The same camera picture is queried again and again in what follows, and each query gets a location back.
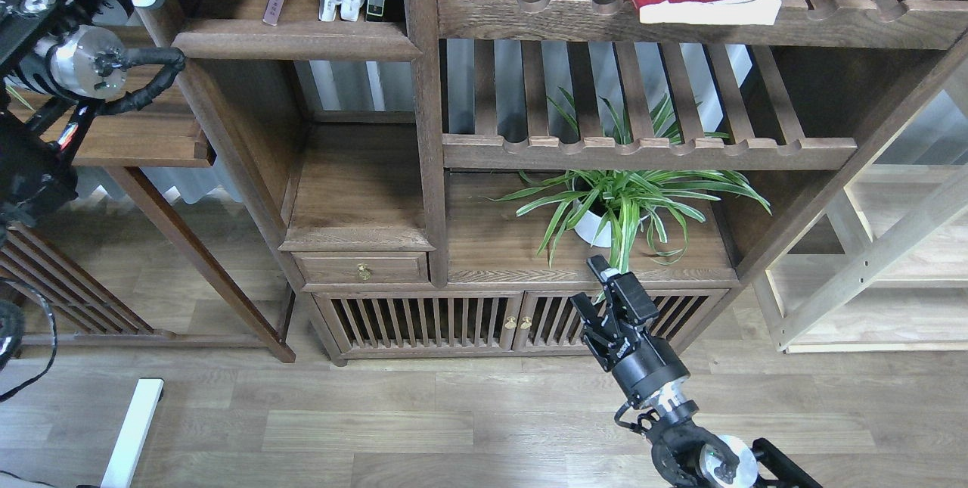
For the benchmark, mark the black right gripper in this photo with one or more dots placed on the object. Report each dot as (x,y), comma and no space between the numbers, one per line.
(615,330)

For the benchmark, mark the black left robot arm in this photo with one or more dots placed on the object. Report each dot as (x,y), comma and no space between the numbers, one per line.
(67,50)

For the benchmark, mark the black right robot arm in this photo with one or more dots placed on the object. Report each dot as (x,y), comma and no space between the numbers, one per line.
(687,455)

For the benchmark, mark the white plant pot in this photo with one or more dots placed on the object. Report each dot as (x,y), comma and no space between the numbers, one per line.
(593,227)

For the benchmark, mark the green spider plant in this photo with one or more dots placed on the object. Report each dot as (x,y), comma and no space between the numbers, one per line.
(629,203)

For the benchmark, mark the dark wooden bookshelf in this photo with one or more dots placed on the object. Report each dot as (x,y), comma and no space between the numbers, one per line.
(371,155)

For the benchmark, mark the light wooden rack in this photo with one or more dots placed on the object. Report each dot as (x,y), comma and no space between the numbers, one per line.
(898,282)

